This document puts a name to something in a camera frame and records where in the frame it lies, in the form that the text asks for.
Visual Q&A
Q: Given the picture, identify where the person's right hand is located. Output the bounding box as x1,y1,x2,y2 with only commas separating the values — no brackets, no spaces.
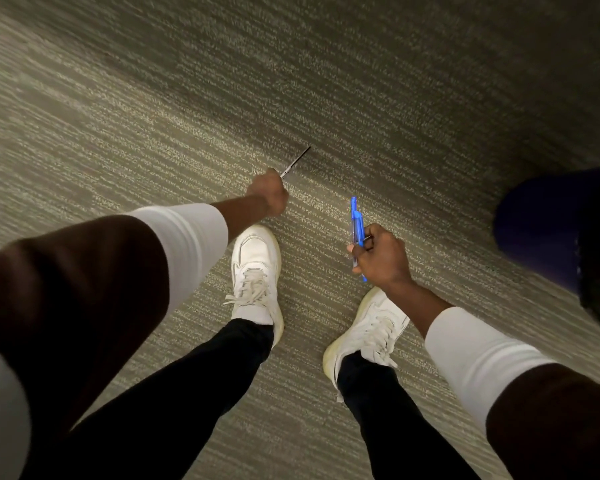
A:
347,223,414,291

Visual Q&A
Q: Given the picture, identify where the person's left hand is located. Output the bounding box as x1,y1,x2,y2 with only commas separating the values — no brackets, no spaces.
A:
245,168,290,218

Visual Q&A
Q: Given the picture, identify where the clear pen with blue cap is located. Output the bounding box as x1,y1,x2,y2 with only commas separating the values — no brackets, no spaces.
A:
353,211,365,268

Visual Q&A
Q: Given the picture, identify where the thin black pen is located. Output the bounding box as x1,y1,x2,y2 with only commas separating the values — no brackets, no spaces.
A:
279,146,312,180

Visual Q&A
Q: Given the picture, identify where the person's left forearm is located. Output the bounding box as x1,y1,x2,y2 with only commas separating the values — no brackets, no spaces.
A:
124,195,270,318

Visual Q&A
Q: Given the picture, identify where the person's right forearm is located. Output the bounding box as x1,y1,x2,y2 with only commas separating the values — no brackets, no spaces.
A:
384,280,558,435

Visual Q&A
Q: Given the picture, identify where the person's left white sneaker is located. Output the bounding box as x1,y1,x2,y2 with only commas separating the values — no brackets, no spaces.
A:
223,224,285,349

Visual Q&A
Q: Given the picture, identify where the person's white sneaker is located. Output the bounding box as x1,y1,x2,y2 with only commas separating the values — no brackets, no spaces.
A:
223,224,285,349
322,287,411,403

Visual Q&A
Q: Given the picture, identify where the person's right white sneaker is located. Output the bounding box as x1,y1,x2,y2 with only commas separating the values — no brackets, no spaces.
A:
322,287,411,403

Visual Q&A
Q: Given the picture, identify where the person's right black trouser leg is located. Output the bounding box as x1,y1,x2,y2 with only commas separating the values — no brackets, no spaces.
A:
336,351,481,480

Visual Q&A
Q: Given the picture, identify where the person's black trouser leg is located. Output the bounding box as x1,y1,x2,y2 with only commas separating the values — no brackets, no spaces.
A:
336,351,481,480
20,319,275,480

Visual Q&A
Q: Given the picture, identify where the dark blue seat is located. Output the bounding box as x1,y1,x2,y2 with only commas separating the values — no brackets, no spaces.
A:
493,165,600,296

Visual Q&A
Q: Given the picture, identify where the person's left black trouser leg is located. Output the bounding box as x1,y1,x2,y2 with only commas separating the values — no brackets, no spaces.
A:
20,319,275,480

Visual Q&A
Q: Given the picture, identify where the person's left brown sleeve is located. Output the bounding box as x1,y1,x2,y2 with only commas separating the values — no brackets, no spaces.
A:
0,215,171,480

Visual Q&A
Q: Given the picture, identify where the person's brown sleeve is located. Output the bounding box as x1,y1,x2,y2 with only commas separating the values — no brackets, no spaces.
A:
0,215,171,480
486,363,600,480

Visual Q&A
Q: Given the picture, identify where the person's right brown sleeve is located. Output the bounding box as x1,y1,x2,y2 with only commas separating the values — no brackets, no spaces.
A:
486,363,600,480

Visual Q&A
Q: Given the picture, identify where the person's white shirt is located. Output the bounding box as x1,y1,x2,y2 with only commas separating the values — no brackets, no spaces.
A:
0,341,32,480

